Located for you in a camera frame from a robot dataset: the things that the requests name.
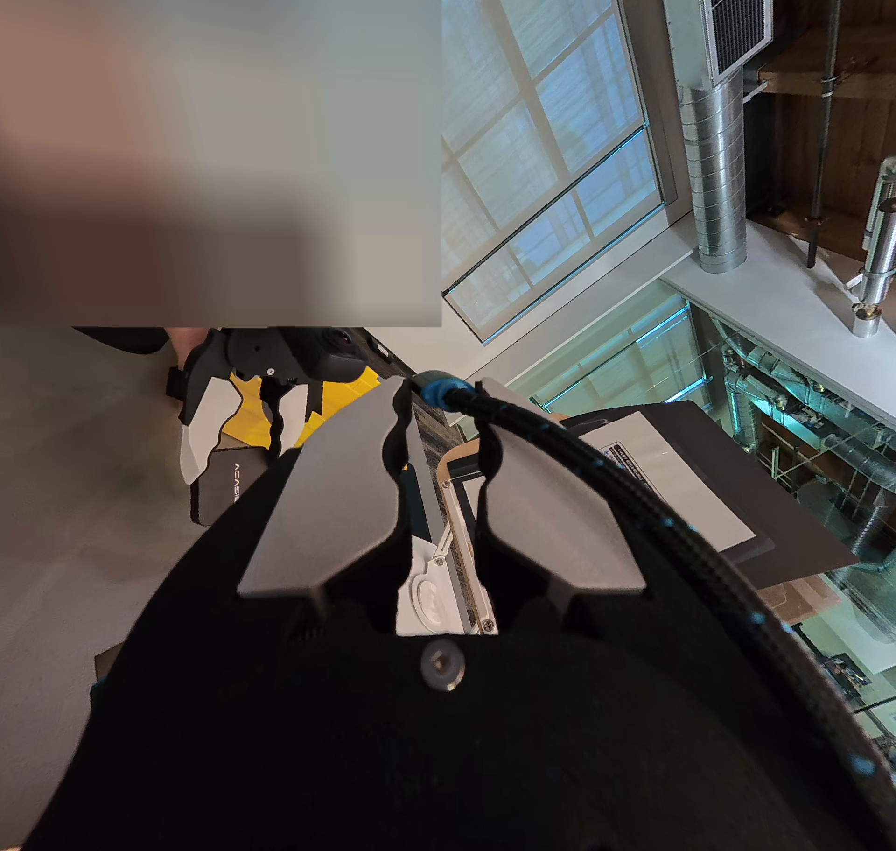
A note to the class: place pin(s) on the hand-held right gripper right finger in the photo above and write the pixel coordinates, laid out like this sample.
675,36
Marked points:
553,522

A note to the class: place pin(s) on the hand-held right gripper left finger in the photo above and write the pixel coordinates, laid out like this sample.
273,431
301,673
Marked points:
329,501

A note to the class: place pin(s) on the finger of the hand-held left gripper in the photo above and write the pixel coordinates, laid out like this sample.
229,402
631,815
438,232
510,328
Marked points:
206,431
295,410

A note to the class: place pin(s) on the grey docking hub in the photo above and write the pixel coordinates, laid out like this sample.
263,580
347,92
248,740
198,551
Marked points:
224,494

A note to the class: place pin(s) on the person's left hand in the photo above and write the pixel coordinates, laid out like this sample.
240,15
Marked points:
187,347

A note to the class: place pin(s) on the yellow plastic bin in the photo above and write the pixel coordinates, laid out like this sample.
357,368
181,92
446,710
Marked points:
343,396

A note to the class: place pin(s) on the light wooden board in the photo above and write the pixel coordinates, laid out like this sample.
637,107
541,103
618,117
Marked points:
791,595
465,550

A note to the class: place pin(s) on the white plastic plate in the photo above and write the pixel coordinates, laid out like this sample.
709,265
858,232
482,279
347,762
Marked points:
427,599

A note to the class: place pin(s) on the black panel with white sheet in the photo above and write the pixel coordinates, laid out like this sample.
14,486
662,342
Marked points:
791,522

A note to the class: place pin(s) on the large paned window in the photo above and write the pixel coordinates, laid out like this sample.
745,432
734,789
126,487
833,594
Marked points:
560,95

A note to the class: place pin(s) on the shiny metal pipe fitting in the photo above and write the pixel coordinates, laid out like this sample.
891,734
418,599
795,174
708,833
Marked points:
878,256

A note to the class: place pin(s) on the thin dark ceiling pipe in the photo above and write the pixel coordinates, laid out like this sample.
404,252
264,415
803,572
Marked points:
829,60

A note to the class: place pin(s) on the round metal air duct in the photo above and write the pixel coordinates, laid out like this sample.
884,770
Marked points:
714,179

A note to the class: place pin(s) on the rectangular duct with vent grille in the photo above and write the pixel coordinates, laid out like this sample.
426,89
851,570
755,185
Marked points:
735,11

